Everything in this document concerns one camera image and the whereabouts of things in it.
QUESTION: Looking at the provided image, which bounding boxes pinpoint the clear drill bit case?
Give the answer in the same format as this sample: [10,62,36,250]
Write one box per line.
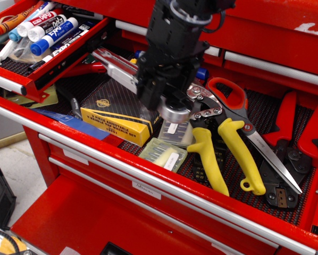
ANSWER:
[158,121,195,148]
[139,138,188,173]

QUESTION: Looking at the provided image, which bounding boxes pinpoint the black wire stripper tool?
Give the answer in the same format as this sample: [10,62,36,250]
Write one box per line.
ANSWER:
[192,118,227,183]

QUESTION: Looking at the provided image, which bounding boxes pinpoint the white thin pen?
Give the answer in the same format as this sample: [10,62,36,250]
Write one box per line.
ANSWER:
[0,40,17,63]

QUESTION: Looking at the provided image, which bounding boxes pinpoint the orange crayola marker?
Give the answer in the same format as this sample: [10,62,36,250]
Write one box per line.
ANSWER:
[0,1,44,36]

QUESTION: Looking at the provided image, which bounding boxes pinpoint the silver box cutter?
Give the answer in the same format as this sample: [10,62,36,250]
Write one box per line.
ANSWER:
[91,48,195,124]

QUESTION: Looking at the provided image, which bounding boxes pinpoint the clear drill bit case front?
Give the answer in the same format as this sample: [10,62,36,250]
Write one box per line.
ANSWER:
[139,138,188,173]

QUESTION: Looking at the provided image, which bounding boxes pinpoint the light blue capped marker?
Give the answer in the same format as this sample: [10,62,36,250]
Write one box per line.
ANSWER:
[8,1,57,41]

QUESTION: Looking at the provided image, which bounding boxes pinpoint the red handled crimping tool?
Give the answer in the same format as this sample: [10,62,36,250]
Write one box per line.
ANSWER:
[260,91,318,209]

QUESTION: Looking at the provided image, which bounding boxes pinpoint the small upper red drawer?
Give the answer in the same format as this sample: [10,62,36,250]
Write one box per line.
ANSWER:
[0,0,112,104]

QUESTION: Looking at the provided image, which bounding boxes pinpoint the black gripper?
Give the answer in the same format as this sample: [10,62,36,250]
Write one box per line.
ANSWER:
[137,15,210,111]

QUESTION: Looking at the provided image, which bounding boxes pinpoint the white label on drawer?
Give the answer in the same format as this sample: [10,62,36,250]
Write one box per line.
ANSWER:
[132,181,162,200]

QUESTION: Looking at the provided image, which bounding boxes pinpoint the red grey scissors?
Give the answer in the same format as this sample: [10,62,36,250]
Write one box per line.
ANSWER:
[206,78,302,194]

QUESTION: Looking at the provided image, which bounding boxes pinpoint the red tool chest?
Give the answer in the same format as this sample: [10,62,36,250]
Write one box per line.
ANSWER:
[0,0,318,255]

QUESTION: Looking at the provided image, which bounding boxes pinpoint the blue capped marker in drawer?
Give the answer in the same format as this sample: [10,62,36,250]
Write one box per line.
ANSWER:
[135,50,209,80]

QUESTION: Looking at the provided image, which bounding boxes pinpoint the yellow handled tin snips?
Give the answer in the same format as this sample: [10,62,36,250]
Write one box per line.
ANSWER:
[187,78,266,196]

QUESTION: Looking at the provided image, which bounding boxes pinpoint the blue card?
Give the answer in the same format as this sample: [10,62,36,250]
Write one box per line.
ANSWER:
[32,108,109,140]

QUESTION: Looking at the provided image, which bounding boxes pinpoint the black expo marker white cap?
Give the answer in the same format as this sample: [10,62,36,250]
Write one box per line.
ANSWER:
[27,14,67,42]

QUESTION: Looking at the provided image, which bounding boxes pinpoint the black yellow wrench set box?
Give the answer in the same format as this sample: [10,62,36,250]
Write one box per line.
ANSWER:
[80,74,163,147]

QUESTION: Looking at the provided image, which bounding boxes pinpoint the red handled pliers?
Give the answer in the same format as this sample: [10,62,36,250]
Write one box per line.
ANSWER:
[63,62,106,78]

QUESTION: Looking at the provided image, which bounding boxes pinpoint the red expo marker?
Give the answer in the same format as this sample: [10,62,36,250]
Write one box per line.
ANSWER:
[16,8,64,38]

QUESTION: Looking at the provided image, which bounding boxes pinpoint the large open red drawer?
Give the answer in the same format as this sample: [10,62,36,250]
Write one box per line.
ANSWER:
[0,44,318,255]

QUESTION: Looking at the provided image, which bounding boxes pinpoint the blue expo marker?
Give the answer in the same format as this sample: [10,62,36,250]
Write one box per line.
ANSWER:
[30,17,78,56]

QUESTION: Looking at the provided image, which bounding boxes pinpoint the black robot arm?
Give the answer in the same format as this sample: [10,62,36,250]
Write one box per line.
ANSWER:
[136,1,235,110]

